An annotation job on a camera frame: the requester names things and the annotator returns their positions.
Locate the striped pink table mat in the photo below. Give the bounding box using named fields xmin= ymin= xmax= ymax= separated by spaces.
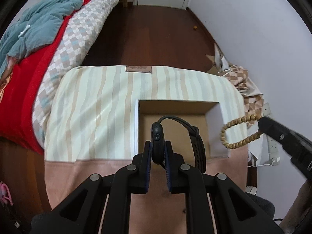
xmin=44 ymin=66 xmax=247 ymax=208

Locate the white cardboard box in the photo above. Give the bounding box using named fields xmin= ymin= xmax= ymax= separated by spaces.
xmin=132 ymin=100 xmax=230 ymax=164

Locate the wooden bead bracelet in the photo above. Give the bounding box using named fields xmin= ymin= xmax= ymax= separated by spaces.
xmin=220 ymin=113 xmax=265 ymax=150

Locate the red bed blanket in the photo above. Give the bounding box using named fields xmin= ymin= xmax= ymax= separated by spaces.
xmin=1 ymin=0 xmax=91 ymax=154

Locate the pink slipper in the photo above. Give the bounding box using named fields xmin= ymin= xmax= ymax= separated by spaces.
xmin=0 ymin=182 xmax=14 ymax=206

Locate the white mug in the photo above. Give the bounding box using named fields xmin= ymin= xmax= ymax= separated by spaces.
xmin=245 ymin=186 xmax=257 ymax=195

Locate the checkered pastel bed sheet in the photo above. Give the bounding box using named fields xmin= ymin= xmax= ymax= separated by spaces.
xmin=32 ymin=0 xmax=120 ymax=150

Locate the teal quilted blanket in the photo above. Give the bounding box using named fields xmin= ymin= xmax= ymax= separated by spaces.
xmin=1 ymin=0 xmax=83 ymax=74

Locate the brown checkered cloth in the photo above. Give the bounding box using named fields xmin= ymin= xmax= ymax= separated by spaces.
xmin=206 ymin=43 xmax=264 ymax=115

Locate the white wall socket strip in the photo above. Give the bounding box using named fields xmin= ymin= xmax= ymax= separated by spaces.
xmin=262 ymin=102 xmax=281 ymax=166

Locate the white charger cable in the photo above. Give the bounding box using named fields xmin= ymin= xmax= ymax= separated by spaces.
xmin=247 ymin=151 xmax=281 ymax=168

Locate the black smart watch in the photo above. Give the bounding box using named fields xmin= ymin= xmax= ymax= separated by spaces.
xmin=151 ymin=114 xmax=209 ymax=173

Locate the black fluffy seat cover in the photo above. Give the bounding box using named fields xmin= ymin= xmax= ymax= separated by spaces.
xmin=253 ymin=195 xmax=276 ymax=220

